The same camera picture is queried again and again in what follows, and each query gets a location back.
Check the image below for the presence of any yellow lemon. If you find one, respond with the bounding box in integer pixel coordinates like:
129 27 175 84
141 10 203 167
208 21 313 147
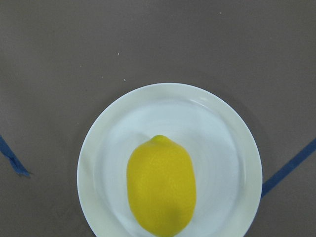
126 135 197 237

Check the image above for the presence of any white plate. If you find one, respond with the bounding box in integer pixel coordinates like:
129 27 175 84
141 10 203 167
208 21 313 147
77 83 262 237

